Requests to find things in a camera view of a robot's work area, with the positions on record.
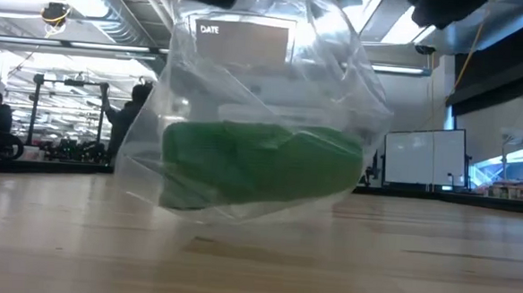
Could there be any black background gantry frame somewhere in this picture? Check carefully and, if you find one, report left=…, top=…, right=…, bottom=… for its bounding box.
left=26, top=73, right=110, bottom=164

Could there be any white rolling whiteboard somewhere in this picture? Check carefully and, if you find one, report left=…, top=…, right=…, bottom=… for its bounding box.
left=382, top=125, right=469, bottom=189

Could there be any shelf of small items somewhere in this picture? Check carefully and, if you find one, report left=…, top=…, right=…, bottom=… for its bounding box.
left=482, top=178, right=523, bottom=203

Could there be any clear plastic bag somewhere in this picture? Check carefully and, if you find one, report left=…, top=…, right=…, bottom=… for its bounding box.
left=111, top=0, right=401, bottom=235

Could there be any green elastic bandage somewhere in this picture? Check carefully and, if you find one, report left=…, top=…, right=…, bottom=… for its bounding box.
left=158, top=116, right=365, bottom=220

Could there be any black curved equipment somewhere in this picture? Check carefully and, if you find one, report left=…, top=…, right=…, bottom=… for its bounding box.
left=0, top=127, right=27, bottom=161

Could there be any black equipment cart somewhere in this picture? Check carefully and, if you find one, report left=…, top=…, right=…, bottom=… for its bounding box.
left=361, top=147, right=382, bottom=187

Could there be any white plastic bin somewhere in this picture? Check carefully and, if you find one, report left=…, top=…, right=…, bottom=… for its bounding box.
left=21, top=146, right=47, bottom=162

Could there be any ceiling cable reel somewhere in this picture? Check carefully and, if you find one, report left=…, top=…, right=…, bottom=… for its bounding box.
left=39, top=0, right=72, bottom=39

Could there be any yellow cable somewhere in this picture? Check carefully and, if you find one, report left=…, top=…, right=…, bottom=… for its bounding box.
left=450, top=0, right=495, bottom=96

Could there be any overhead LED light bar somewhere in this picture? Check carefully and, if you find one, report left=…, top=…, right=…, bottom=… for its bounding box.
left=0, top=35, right=433, bottom=78

